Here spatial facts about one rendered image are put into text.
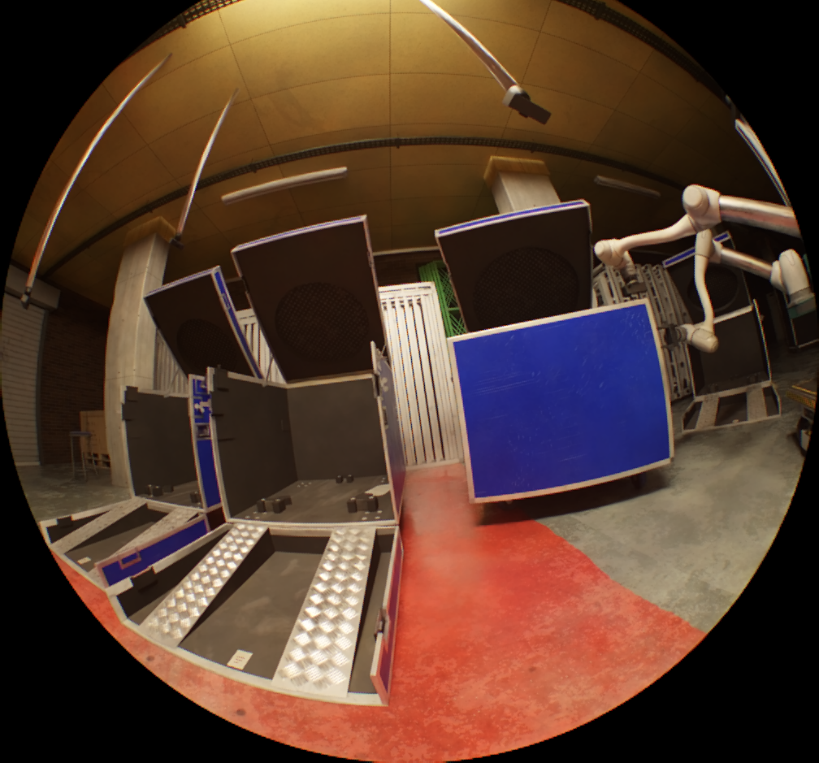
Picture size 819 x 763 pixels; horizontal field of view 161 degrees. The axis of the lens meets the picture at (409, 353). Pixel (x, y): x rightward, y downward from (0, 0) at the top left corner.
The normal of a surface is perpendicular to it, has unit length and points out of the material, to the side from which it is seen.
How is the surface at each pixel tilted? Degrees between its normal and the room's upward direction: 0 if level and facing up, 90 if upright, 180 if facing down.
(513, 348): 90
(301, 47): 180
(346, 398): 90
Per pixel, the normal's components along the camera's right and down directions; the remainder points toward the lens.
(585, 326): -0.33, -0.13
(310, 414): -0.03, -0.18
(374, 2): 0.14, 0.97
